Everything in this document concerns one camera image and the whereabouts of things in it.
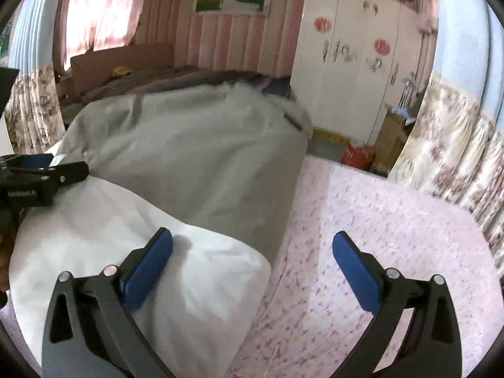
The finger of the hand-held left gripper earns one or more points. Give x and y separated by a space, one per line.
71 173
35 161

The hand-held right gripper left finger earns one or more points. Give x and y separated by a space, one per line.
151 264

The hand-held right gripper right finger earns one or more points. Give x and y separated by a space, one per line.
354 271

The grey and white jacket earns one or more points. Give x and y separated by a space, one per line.
189 157

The person's left hand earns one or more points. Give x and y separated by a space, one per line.
4 264

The pink floral bed sheet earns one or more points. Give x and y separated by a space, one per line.
374 224

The blue floral curtain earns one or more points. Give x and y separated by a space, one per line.
453 145
35 106

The yellow toy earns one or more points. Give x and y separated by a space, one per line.
122 71

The red container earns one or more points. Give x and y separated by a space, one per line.
357 156

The brown headboard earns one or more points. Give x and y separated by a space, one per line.
118 63

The grey box with yellow lid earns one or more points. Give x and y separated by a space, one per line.
330 145

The wooden nightstand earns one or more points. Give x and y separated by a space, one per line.
390 141

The dark blanket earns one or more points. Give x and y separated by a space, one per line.
189 75

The pink window curtain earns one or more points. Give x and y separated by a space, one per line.
102 12

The white wardrobe with stickers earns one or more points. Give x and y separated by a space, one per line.
354 67

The narrow pink curtain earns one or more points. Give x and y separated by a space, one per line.
428 4

